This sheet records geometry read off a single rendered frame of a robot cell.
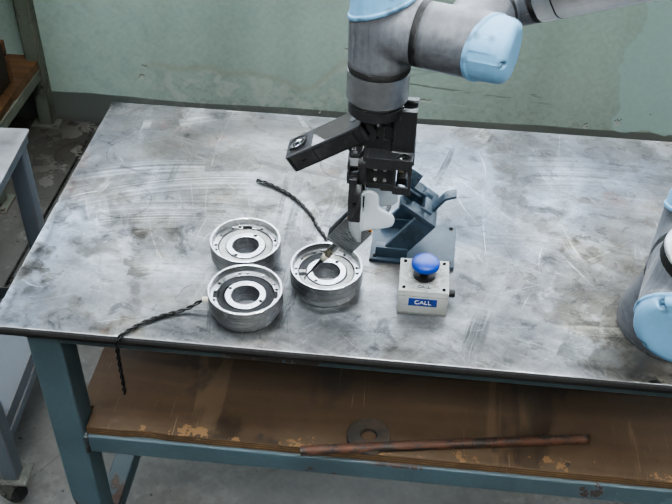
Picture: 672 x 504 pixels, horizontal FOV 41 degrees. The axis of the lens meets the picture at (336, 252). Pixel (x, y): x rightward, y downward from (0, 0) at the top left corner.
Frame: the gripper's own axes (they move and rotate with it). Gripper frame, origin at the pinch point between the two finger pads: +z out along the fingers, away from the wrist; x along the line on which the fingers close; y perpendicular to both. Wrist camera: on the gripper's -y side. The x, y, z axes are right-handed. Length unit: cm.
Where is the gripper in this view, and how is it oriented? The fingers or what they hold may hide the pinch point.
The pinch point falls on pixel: (354, 226)
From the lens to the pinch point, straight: 123.2
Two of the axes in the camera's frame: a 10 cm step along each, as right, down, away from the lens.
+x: 1.4, -6.4, 7.6
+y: 9.9, 1.1, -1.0
